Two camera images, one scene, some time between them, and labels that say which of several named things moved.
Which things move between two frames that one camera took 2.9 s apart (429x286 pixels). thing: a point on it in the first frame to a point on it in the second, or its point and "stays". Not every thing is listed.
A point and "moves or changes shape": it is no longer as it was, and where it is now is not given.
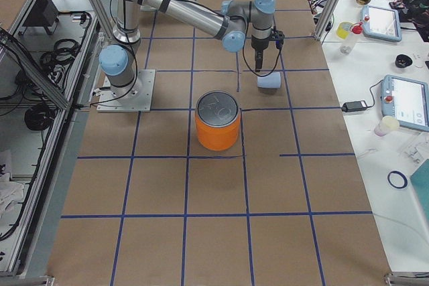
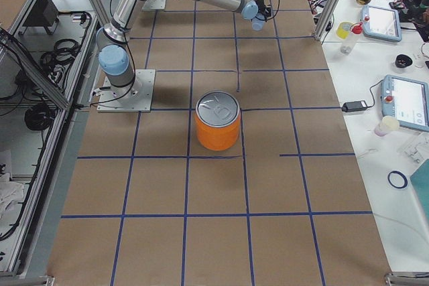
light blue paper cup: (272, 80) moves or changes shape
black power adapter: (354, 106) stays
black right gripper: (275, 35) to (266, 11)
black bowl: (403, 61) stays
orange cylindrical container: (218, 119) stays
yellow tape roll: (343, 29) stays
